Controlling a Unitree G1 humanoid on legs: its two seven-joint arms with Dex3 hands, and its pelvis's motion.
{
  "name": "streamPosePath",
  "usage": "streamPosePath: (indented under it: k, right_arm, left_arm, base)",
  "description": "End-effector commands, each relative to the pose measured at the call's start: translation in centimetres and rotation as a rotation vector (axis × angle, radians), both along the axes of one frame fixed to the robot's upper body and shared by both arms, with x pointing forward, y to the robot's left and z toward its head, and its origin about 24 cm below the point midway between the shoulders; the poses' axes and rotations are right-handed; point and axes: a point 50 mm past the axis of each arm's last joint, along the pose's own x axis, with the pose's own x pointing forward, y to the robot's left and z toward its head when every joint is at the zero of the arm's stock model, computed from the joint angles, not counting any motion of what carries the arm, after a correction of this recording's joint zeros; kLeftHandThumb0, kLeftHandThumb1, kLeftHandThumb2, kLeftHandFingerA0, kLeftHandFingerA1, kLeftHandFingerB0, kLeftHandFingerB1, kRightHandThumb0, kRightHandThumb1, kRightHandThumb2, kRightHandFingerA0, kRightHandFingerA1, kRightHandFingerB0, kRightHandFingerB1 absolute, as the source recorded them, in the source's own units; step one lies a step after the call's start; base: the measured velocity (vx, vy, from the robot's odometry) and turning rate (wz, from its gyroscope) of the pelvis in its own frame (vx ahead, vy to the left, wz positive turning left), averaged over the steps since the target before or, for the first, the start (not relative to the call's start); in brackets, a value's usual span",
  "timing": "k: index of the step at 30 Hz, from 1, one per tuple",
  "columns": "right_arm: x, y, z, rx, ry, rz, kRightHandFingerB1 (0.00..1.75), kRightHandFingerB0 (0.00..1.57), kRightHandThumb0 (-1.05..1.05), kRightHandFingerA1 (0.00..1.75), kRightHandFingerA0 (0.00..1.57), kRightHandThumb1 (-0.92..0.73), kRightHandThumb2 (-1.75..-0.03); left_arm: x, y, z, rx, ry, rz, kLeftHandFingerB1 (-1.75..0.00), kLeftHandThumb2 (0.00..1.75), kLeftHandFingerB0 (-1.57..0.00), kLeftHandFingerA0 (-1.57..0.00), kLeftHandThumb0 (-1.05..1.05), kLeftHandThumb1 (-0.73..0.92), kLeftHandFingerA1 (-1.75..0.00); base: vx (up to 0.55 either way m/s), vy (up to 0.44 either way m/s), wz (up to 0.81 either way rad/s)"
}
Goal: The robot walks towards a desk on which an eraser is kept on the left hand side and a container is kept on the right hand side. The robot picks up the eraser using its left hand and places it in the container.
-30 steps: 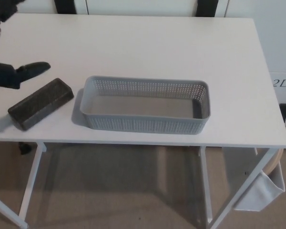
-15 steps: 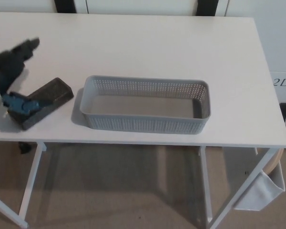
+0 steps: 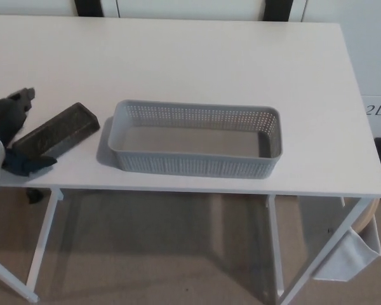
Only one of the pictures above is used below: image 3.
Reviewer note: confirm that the round light wooden stool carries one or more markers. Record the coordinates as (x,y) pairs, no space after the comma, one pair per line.
(365,216)

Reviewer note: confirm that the white cabinet with label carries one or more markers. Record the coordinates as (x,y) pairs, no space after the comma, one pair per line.
(368,63)

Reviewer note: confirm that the dark felt board eraser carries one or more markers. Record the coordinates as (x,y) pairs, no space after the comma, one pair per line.
(60,127)

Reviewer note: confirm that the white cabinet row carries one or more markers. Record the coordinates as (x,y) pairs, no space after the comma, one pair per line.
(184,8)

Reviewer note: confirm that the white fabric side pouch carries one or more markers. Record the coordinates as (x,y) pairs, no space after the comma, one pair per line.
(346,260)

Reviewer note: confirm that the white metal-frame desk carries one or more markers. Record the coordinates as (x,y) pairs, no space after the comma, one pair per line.
(177,63)

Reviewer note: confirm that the black vertical strip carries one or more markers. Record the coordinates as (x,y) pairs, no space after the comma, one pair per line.
(89,8)
(276,9)

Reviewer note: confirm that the grey perforated plastic basket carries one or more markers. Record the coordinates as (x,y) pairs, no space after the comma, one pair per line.
(190,165)

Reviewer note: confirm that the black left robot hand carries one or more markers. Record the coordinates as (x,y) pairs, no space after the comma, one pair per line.
(6,117)

